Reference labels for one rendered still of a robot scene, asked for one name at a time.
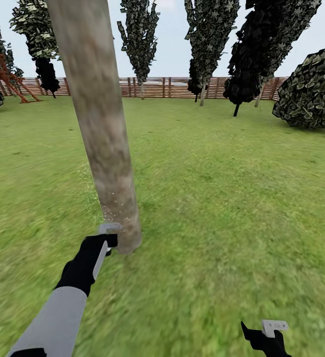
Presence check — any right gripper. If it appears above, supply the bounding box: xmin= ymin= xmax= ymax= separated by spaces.
xmin=241 ymin=322 xmax=285 ymax=357

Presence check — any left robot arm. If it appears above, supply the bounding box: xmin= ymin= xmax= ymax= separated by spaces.
xmin=5 ymin=223 xmax=122 ymax=357

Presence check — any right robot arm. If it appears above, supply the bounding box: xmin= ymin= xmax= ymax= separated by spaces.
xmin=241 ymin=320 xmax=289 ymax=357

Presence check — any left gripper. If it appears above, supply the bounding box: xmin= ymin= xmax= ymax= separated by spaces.
xmin=103 ymin=234 xmax=118 ymax=248

